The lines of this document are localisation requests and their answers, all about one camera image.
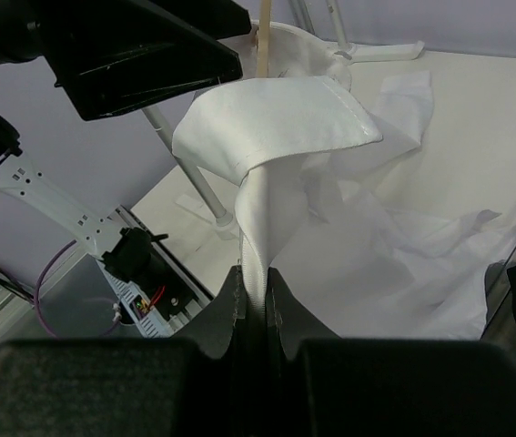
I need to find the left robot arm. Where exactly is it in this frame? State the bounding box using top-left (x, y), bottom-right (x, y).
top-left (0, 1), bottom-right (252, 287)

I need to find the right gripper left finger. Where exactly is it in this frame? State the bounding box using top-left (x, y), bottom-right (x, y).
top-left (0, 263), bottom-right (252, 437)

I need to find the white cable duct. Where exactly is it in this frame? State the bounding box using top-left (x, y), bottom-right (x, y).
top-left (101, 268), bottom-right (174, 339)

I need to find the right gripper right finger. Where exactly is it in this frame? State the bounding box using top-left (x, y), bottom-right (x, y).
top-left (264, 269), bottom-right (516, 436)

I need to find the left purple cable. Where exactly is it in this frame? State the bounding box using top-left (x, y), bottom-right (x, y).
top-left (36, 239), bottom-right (125, 339)

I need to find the white shirt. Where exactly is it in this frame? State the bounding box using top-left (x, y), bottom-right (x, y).
top-left (172, 28), bottom-right (516, 340)

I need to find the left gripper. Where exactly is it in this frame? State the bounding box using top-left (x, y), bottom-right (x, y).
top-left (0, 0), bottom-right (57, 65)

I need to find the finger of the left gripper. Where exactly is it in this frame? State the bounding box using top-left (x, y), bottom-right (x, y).
top-left (43, 15), bottom-right (242, 121)
top-left (102, 0), bottom-right (254, 46)

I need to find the clear plastic bin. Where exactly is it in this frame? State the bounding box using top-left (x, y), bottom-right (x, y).
top-left (482, 245), bottom-right (516, 351)

